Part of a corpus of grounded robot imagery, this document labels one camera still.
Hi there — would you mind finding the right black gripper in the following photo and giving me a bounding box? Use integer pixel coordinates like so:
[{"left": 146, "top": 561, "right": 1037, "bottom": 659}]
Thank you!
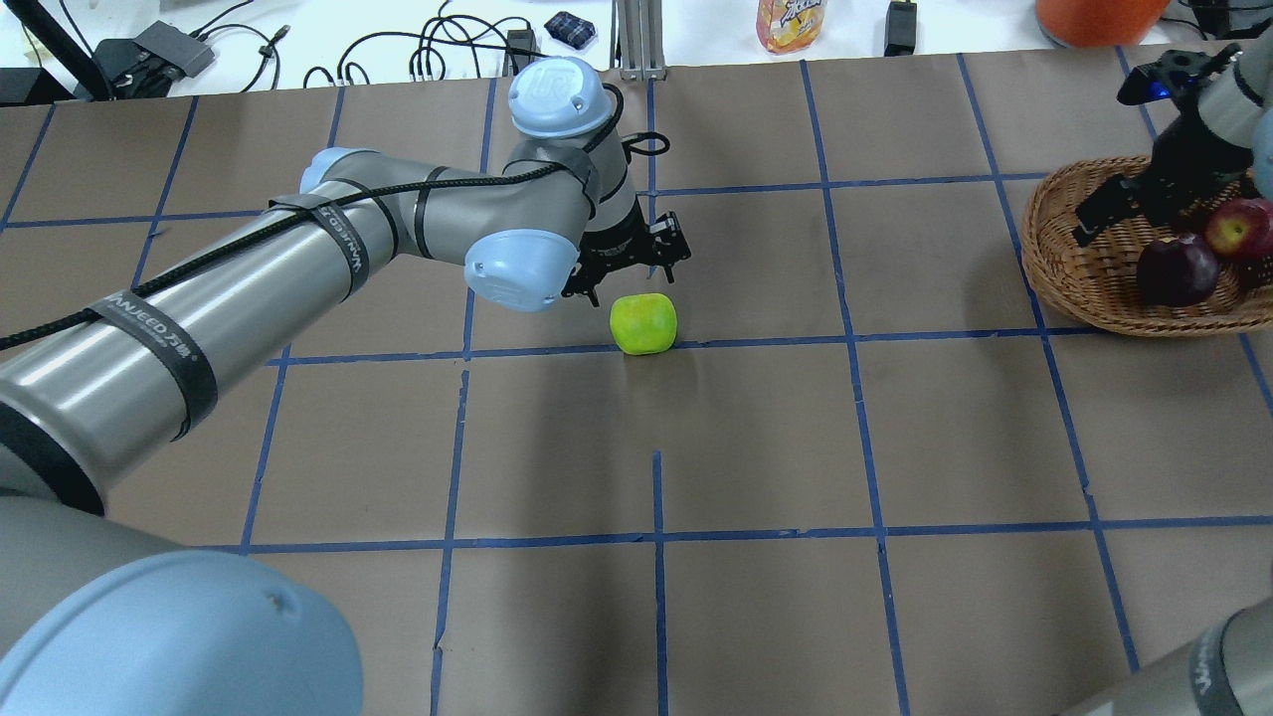
[{"left": 1072, "top": 110, "right": 1253, "bottom": 248}]

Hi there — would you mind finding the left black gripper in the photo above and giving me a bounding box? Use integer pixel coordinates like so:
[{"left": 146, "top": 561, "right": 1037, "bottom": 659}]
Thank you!
[{"left": 561, "top": 209, "right": 693, "bottom": 307}]

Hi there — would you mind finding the green apple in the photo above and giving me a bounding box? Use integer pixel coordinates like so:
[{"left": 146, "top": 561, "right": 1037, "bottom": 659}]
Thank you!
[{"left": 608, "top": 290, "right": 679, "bottom": 355}]

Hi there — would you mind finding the dark red apple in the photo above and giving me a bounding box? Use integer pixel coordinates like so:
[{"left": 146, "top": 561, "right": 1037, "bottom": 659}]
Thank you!
[{"left": 1136, "top": 233, "right": 1221, "bottom": 307}]

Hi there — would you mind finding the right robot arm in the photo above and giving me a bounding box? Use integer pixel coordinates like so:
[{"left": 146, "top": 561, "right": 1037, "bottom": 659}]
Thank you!
[{"left": 1057, "top": 333, "right": 1270, "bottom": 715}]

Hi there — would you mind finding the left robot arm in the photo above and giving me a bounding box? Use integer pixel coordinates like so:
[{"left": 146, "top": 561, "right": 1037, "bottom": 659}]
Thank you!
[{"left": 1, "top": 56, "right": 691, "bottom": 715}]

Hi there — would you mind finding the wicker basket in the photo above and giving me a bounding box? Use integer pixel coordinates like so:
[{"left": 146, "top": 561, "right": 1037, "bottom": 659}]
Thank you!
[{"left": 1021, "top": 155, "right": 1272, "bottom": 338}]

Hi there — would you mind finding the orange cylindrical container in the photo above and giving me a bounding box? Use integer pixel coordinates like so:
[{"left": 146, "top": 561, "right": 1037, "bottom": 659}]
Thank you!
[{"left": 1032, "top": 1, "right": 1170, "bottom": 47}]

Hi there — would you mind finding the dark blue checkered pouch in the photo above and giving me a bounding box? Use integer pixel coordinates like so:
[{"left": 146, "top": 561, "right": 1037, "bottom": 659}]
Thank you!
[{"left": 544, "top": 11, "right": 600, "bottom": 51}]

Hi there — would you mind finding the black power brick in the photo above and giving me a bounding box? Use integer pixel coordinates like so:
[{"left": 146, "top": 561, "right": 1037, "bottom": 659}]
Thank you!
[{"left": 500, "top": 27, "right": 540, "bottom": 76}]

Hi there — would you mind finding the orange juice bottle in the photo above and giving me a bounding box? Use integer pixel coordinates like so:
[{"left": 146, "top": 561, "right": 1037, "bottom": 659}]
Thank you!
[{"left": 755, "top": 0, "right": 826, "bottom": 55}]

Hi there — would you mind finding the black power adapter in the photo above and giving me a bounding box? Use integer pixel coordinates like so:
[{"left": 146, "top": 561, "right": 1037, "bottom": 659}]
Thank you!
[{"left": 882, "top": 1, "right": 918, "bottom": 59}]

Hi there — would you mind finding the grey hub device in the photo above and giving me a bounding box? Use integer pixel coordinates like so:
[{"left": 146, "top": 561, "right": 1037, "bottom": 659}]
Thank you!
[{"left": 132, "top": 20, "right": 215, "bottom": 79}]

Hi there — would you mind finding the black electronics box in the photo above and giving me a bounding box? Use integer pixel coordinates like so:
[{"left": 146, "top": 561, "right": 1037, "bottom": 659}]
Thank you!
[{"left": 90, "top": 38, "right": 182, "bottom": 99}]

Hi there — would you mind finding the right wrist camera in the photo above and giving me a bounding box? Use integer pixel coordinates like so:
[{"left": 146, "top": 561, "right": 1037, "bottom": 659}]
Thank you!
[{"left": 1116, "top": 45, "right": 1242, "bottom": 108}]

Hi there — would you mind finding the aluminium frame post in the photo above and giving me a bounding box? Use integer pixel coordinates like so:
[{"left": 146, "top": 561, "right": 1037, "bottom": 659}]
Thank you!
[{"left": 611, "top": 1, "right": 667, "bottom": 82}]

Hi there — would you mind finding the black cable bundle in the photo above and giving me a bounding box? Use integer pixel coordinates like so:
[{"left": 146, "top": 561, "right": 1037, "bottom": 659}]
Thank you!
[{"left": 300, "top": 0, "right": 598, "bottom": 89}]

